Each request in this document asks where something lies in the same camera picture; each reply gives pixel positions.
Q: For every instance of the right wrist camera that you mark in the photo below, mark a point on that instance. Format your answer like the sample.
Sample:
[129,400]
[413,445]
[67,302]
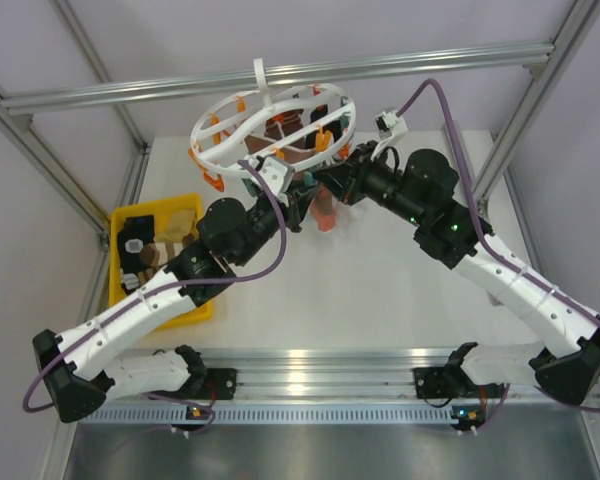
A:
[390,125]

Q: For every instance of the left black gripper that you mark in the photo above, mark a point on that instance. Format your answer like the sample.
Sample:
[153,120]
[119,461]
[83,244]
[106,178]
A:
[298,206]

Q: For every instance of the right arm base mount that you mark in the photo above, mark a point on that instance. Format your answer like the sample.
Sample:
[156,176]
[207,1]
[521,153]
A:
[433,383]

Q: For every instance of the yellow plastic tray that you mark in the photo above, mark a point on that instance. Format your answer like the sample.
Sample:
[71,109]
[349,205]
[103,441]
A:
[161,210]

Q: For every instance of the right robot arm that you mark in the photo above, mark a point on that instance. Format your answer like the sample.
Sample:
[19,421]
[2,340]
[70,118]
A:
[565,361]

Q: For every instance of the brown striped sock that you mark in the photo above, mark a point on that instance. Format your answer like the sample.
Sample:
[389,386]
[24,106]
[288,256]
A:
[160,253]

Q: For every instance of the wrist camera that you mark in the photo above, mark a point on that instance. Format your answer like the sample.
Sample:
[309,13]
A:
[390,125]
[275,173]

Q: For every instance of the black sock with patch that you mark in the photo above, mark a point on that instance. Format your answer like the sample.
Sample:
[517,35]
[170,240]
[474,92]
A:
[136,233]

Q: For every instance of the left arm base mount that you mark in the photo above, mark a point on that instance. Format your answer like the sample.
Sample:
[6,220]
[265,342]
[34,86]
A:
[218,384]

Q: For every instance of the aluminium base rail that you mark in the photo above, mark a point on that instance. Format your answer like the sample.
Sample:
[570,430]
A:
[308,387]

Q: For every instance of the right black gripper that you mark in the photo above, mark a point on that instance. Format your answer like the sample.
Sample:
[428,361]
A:
[347,180]

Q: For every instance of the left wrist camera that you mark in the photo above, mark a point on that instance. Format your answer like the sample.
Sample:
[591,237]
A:
[275,173]

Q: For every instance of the pink coral hanging sock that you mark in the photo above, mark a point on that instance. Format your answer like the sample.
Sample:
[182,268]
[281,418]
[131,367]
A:
[323,211]

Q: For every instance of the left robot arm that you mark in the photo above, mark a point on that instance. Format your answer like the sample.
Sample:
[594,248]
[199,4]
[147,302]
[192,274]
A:
[82,368]

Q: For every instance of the aluminium top crossbar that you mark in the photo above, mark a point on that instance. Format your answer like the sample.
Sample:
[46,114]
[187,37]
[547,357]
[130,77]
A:
[120,93]

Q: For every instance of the tan beige sock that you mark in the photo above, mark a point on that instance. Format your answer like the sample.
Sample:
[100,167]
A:
[181,226]

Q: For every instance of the white round sock hanger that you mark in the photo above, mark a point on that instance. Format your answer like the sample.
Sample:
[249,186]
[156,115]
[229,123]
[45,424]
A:
[308,126]

